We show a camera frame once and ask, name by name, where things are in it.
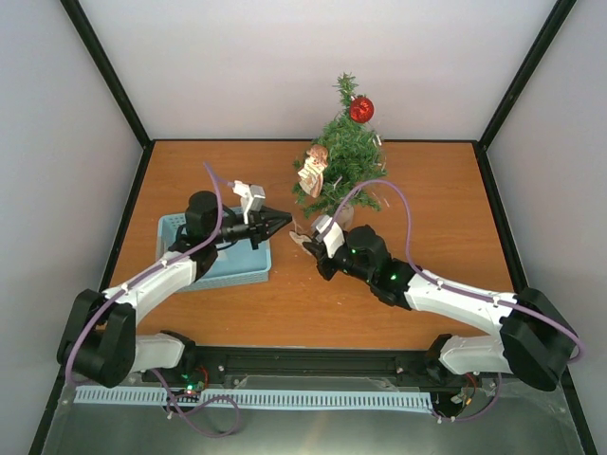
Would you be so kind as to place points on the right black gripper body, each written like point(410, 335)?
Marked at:
point(325, 270)

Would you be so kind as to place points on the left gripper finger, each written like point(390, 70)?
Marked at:
point(270, 214)
point(273, 224)

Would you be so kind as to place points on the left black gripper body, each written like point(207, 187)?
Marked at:
point(256, 228)

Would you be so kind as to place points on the beige wooden heart ornament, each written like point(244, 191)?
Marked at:
point(299, 236)

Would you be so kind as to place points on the snowman ornament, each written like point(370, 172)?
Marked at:
point(311, 173)

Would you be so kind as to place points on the small green christmas tree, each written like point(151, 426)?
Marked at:
point(347, 88)

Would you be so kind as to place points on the red ball ornament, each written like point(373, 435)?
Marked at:
point(361, 109)

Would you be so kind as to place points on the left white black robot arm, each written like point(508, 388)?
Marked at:
point(100, 340)

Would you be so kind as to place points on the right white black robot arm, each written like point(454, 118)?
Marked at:
point(523, 334)

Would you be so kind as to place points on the blue plastic basket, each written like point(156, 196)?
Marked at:
point(236, 264)

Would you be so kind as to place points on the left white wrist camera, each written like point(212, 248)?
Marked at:
point(252, 198)

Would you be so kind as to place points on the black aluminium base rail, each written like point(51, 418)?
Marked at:
point(308, 367)

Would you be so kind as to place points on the light blue cable duct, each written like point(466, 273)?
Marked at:
point(260, 399)

